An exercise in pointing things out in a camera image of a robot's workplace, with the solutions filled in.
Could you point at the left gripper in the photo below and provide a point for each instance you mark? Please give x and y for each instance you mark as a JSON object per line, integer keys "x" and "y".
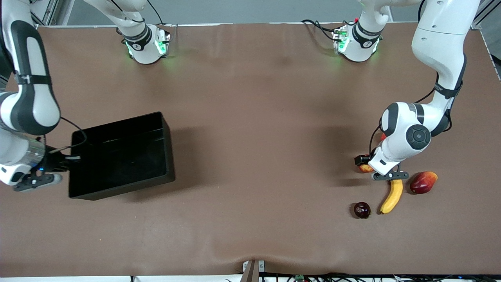
{"x": 361, "y": 159}

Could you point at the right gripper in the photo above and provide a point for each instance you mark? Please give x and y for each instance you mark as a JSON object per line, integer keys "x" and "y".
{"x": 52, "y": 162}

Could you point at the red yellow apple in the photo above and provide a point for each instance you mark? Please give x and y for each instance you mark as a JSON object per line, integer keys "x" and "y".
{"x": 366, "y": 169}

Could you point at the yellow banana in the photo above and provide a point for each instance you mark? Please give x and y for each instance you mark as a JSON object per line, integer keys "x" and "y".
{"x": 393, "y": 196}

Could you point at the black plastic box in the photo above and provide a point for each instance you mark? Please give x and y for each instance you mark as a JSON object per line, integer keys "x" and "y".
{"x": 125, "y": 156}

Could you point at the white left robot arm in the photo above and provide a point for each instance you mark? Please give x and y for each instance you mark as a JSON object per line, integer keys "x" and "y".
{"x": 442, "y": 39}

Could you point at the dark purple plum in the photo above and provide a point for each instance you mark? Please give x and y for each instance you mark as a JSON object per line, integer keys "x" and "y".
{"x": 362, "y": 210}

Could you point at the red yellow mango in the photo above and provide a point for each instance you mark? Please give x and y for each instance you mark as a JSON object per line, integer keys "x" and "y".
{"x": 422, "y": 183}

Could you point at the aluminium frame profile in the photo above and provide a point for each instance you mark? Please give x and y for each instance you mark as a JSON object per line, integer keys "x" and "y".
{"x": 47, "y": 11}
{"x": 489, "y": 11}

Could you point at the grey table edge bracket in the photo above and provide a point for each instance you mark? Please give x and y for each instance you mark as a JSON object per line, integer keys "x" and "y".
{"x": 252, "y": 270}

